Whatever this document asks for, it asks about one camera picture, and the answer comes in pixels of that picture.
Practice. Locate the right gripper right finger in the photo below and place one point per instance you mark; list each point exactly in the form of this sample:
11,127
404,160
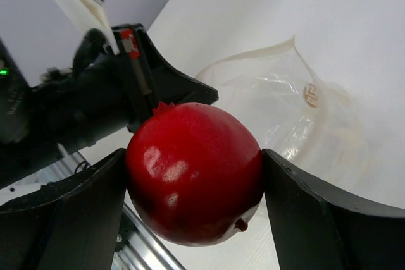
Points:
316,225

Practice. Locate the clear zip top bag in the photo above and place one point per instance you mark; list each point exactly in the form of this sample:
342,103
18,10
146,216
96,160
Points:
290,110

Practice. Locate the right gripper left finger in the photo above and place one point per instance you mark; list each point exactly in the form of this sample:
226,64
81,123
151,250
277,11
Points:
69,224

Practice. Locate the aluminium mounting rail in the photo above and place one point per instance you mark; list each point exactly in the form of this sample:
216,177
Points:
137,248

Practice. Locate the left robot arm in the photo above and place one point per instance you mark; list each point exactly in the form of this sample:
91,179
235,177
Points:
18,160

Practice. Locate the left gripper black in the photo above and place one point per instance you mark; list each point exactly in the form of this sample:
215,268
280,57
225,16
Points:
103,92

